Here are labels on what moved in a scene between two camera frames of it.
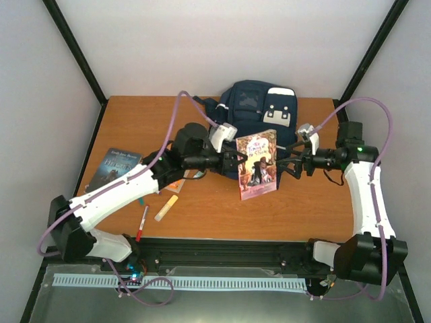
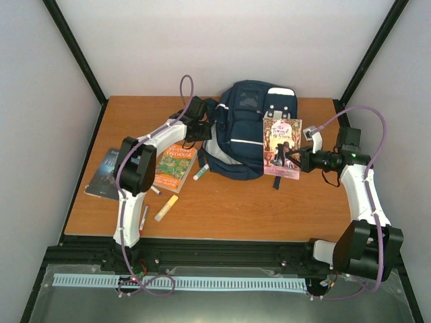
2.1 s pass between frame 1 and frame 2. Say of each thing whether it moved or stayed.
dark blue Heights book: stayed
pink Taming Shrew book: moved
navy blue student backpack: stayed
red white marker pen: stayed
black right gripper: stayed
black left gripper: moved
